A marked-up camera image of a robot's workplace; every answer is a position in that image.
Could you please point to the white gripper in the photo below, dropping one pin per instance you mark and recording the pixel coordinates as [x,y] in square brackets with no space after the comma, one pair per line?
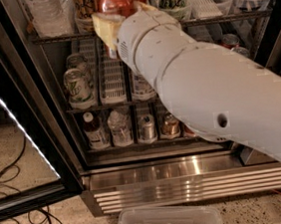
[145,33]

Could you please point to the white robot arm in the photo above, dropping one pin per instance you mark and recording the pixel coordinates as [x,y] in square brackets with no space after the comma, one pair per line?
[206,86]

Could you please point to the gold tall can top shelf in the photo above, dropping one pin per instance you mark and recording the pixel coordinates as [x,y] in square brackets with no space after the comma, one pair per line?
[84,10]

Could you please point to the empty white shelf tray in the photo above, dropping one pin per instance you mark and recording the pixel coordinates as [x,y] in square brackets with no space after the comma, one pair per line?
[111,77]

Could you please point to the silver can behind middle shelf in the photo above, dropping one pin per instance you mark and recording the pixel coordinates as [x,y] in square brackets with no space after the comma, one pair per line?
[79,61]

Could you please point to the clear water bottle top shelf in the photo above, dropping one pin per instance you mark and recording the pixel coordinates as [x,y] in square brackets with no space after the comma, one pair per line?
[51,18]

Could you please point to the brown tea bottle middle shelf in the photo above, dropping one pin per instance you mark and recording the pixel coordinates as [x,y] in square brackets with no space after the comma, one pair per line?
[142,91]

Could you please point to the green white can middle shelf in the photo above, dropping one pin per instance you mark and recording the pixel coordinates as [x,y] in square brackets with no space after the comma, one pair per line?
[78,87]

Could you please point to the red coke can rear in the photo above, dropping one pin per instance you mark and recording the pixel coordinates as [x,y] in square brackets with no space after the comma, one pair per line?
[229,41]

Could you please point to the water bottle bottom shelf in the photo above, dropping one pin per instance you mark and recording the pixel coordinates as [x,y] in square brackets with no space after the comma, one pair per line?
[120,130]

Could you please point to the silver can bottom shelf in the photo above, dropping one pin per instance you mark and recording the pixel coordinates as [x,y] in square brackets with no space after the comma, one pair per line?
[147,127]

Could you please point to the red coke can front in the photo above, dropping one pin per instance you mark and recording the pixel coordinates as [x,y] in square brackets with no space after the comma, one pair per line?
[242,51]

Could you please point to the tea bottle bottom shelf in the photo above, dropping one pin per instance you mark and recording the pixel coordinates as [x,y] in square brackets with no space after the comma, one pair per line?
[95,132]

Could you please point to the gold can bottom shelf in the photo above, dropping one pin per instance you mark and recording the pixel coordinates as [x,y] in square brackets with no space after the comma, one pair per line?
[169,125]

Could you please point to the red can bottom front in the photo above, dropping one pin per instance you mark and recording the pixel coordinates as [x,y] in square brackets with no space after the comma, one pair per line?
[188,132]

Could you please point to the stainless steel fridge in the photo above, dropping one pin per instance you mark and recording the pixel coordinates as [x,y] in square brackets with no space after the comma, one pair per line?
[165,172]

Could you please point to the open fridge glass door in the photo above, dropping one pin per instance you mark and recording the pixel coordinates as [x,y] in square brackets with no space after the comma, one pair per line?
[19,108]

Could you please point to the clear plastic bin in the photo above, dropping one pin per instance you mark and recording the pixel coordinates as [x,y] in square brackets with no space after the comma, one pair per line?
[171,215]

